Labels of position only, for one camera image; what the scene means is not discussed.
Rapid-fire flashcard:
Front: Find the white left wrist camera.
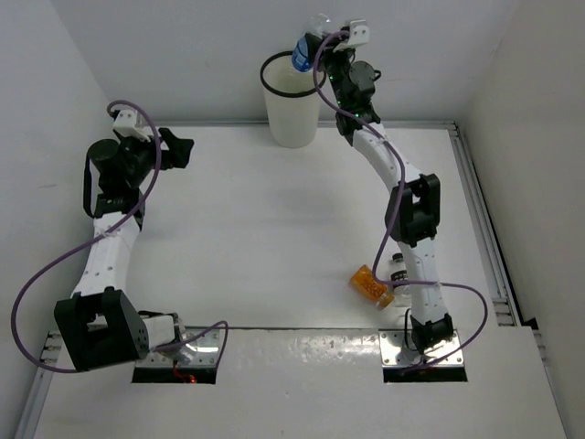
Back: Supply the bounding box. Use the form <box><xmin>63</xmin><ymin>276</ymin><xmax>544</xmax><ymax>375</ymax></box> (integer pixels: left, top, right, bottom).
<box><xmin>112</xmin><ymin>109</ymin><xmax>150</xmax><ymax>142</ymax></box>

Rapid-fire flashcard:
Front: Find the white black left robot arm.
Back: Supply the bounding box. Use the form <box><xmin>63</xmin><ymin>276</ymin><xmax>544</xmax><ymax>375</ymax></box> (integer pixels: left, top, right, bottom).
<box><xmin>54</xmin><ymin>128</ymin><xmax>195</xmax><ymax>371</ymax></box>

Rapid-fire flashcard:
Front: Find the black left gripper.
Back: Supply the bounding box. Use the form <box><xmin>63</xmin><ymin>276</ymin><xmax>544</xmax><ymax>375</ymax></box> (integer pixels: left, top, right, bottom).
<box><xmin>118</xmin><ymin>128</ymin><xmax>192</xmax><ymax>187</ymax></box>

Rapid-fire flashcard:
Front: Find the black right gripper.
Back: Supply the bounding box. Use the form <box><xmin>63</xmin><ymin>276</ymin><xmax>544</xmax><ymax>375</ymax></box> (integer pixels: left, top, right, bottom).
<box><xmin>309</xmin><ymin>30</ymin><xmax>356</xmax><ymax>110</ymax></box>

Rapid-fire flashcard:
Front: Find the thin black cable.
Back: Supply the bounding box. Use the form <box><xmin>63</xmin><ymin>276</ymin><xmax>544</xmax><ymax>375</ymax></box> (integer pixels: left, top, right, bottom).
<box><xmin>401</xmin><ymin>306</ymin><xmax>415</xmax><ymax>356</ymax></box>

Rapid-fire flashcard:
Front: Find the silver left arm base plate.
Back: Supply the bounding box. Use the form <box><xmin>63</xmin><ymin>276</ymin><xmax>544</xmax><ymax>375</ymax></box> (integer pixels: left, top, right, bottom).
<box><xmin>135</xmin><ymin>327</ymin><xmax>225</xmax><ymax>369</ymax></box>

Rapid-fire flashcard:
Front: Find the white bin black rim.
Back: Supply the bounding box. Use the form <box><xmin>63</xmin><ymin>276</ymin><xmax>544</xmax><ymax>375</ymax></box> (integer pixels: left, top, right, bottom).
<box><xmin>260</xmin><ymin>50</ymin><xmax>321</xmax><ymax>149</ymax></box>

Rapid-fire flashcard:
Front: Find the orange label plastic bottle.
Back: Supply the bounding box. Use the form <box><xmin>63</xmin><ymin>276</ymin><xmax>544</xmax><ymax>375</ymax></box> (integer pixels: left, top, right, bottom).
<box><xmin>349</xmin><ymin>264</ymin><xmax>394</xmax><ymax>309</ymax></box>

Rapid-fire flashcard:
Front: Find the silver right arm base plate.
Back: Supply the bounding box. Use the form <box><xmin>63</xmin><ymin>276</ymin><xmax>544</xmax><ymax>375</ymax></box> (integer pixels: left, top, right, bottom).
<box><xmin>378</xmin><ymin>329</ymin><xmax>464</xmax><ymax>369</ymax></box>

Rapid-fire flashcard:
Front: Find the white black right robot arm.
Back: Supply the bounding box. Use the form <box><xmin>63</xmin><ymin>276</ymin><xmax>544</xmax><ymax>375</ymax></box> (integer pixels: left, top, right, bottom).
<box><xmin>308</xmin><ymin>30</ymin><xmax>453</xmax><ymax>352</ymax></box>

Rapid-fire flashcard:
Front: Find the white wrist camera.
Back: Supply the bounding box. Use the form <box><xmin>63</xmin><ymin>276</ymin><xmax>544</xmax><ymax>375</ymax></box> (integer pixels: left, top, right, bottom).
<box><xmin>346</xmin><ymin>19</ymin><xmax>370</xmax><ymax>48</ymax></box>
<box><xmin>112</xmin><ymin>109</ymin><xmax>150</xmax><ymax>142</ymax></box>

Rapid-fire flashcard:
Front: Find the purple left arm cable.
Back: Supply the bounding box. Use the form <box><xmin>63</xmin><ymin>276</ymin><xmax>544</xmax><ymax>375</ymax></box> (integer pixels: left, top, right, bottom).
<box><xmin>10</xmin><ymin>100</ymin><xmax>229</xmax><ymax>374</ymax></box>

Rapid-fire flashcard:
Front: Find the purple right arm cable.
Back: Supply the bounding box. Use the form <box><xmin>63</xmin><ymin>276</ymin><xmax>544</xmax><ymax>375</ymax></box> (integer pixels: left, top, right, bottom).
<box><xmin>312</xmin><ymin>28</ymin><xmax>488</xmax><ymax>370</ymax></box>

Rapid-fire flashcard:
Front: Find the clear bottle black label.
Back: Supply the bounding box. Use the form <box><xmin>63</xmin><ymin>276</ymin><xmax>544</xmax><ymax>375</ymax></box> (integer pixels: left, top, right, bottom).
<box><xmin>388</xmin><ymin>252</ymin><xmax>411</xmax><ymax>308</ymax></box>

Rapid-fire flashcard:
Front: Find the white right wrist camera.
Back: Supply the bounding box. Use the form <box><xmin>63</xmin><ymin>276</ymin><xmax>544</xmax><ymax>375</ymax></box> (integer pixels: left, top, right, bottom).
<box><xmin>346</xmin><ymin>19</ymin><xmax>370</xmax><ymax>48</ymax></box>

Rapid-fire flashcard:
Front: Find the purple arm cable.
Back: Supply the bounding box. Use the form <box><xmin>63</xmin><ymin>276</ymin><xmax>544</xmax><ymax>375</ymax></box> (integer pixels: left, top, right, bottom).
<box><xmin>10</xmin><ymin>100</ymin><xmax>229</xmax><ymax>374</ymax></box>
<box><xmin>312</xmin><ymin>28</ymin><xmax>488</xmax><ymax>370</ymax></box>

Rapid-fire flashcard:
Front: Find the blue label plastic bottle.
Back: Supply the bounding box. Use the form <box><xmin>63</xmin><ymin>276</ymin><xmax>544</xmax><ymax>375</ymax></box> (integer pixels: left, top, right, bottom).
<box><xmin>291</xmin><ymin>14</ymin><xmax>332</xmax><ymax>73</ymax></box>

